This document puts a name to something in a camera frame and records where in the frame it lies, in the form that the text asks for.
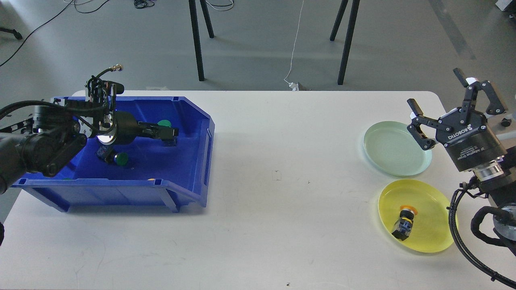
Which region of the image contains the black tripod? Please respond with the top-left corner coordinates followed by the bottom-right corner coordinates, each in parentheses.
top-left (329, 0), bottom-right (360, 85)
top-left (188, 0), bottom-right (214, 81)

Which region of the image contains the green push button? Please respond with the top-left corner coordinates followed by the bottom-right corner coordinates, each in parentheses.
top-left (95, 145), bottom-right (129, 166)
top-left (157, 119), bottom-right (179, 147)

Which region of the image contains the blue plastic storage bin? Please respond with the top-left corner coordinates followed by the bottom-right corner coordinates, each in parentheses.
top-left (13, 97), bottom-right (214, 212)

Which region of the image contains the black tripod right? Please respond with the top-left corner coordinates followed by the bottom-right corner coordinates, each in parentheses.
top-left (329, 0), bottom-right (360, 85)

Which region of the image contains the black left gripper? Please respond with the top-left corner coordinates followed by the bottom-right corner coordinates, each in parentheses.
top-left (106, 111), bottom-right (179, 145)

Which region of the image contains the black floor cable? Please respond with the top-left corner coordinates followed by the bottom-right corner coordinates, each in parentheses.
top-left (0, 0), bottom-right (111, 67)

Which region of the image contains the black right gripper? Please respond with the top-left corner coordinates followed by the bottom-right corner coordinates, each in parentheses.
top-left (406, 68), bottom-right (508, 173)

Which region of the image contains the white cable with plug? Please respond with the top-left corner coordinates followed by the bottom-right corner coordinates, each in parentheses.
top-left (284, 0), bottom-right (307, 92)

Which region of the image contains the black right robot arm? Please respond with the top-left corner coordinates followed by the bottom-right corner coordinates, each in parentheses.
top-left (407, 68), bottom-right (516, 288)

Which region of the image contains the yellow push button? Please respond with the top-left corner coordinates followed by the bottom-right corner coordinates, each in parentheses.
top-left (391, 205), bottom-right (418, 241)

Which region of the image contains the yellow plate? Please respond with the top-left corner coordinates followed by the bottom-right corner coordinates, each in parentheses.
top-left (377, 179), bottom-right (454, 253)

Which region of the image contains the pale green plate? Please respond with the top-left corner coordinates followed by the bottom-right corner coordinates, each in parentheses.
top-left (362, 121), bottom-right (433, 177)

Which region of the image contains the black tripod left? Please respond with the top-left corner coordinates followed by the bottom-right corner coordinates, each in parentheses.
top-left (188, 0), bottom-right (214, 81)

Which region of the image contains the green push button front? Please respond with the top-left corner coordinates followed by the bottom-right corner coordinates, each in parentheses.
top-left (95, 145), bottom-right (129, 166)

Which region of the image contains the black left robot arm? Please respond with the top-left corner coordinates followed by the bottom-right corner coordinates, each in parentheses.
top-left (0, 64), bottom-right (179, 193)

